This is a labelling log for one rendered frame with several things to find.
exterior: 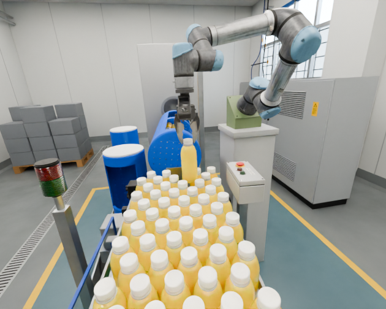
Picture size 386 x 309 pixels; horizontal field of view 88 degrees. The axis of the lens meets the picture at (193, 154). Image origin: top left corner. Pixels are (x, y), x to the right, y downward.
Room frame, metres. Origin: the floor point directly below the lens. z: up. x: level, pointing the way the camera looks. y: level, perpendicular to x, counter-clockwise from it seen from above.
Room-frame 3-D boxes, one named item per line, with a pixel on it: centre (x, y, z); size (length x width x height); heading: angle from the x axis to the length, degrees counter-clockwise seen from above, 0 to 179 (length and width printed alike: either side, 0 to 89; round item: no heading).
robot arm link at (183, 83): (0.80, 0.02, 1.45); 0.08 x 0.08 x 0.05
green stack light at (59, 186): (0.54, 0.42, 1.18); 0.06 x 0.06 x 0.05
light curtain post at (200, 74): (2.46, -0.12, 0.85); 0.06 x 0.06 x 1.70; 4
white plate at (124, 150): (1.35, 0.49, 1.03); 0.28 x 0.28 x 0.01
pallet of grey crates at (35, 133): (3.98, 2.86, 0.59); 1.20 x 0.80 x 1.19; 100
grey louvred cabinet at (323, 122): (3.06, -1.40, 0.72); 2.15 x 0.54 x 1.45; 10
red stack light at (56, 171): (0.54, 0.42, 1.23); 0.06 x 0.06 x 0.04
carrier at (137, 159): (1.35, 0.49, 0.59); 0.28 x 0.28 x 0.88
